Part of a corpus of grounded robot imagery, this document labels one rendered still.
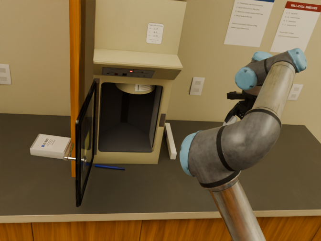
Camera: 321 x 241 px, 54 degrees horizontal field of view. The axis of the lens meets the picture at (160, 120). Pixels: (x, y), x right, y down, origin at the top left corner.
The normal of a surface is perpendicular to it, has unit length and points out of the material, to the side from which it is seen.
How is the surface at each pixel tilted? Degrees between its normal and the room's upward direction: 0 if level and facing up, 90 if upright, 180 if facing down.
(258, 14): 90
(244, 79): 90
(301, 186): 1
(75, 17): 90
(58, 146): 0
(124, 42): 90
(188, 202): 0
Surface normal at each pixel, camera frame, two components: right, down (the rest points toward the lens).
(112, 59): 0.14, -0.83
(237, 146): -0.31, -0.03
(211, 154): -0.65, 0.16
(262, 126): 0.16, -0.41
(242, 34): 0.14, 0.56
